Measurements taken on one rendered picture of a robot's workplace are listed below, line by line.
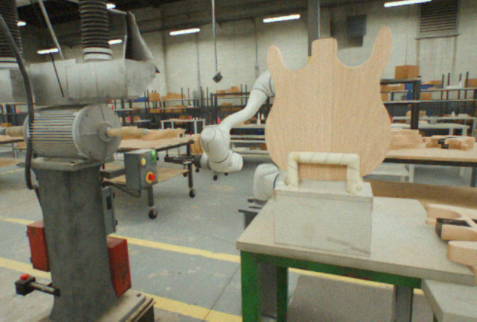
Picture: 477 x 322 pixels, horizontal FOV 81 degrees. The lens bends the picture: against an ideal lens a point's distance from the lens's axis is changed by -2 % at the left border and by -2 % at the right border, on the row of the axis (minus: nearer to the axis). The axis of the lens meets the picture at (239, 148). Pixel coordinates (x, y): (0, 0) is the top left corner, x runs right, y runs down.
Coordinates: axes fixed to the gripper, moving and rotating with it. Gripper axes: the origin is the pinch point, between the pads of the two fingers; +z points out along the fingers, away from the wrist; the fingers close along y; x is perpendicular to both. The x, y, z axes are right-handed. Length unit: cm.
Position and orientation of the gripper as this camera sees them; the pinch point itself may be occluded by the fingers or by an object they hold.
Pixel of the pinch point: (170, 159)
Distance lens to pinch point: 160.6
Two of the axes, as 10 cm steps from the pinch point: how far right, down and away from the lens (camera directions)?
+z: -9.4, -0.3, 3.5
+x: -0.3, -9.9, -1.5
